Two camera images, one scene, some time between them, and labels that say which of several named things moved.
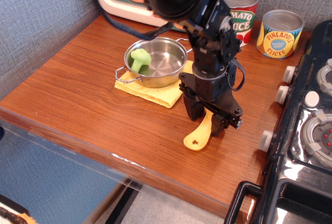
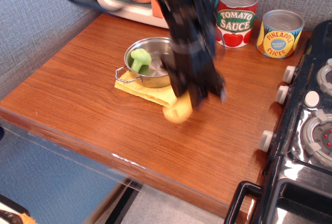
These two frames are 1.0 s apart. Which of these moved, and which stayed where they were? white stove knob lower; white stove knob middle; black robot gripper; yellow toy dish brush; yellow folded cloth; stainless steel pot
Moved: black robot gripper; yellow toy dish brush
Stayed: white stove knob lower; white stove knob middle; stainless steel pot; yellow folded cloth
